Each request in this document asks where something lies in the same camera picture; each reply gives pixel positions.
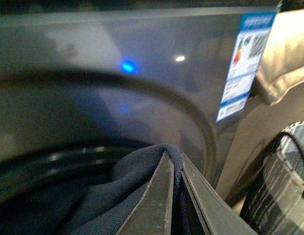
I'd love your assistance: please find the dark navy blue garment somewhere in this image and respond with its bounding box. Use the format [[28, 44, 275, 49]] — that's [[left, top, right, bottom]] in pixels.
[[0, 144, 192, 235]]

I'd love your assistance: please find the grey front-load washing machine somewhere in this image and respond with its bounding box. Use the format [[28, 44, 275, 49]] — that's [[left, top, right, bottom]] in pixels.
[[0, 7, 278, 196]]

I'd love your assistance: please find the blue energy label sticker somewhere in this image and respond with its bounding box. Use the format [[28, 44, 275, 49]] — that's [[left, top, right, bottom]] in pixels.
[[216, 11, 277, 122]]

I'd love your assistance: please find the beige fabric sofa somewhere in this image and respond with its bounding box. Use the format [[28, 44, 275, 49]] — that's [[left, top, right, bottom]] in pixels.
[[216, 0, 304, 206]]

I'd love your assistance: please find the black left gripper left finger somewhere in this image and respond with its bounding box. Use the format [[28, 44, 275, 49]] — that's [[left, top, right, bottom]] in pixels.
[[117, 152, 175, 235]]

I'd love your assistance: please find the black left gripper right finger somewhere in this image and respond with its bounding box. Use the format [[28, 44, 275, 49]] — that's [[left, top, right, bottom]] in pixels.
[[181, 154, 256, 235]]

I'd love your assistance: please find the mesh laundry basket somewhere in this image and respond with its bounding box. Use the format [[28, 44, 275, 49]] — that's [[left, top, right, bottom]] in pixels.
[[240, 121, 304, 235]]

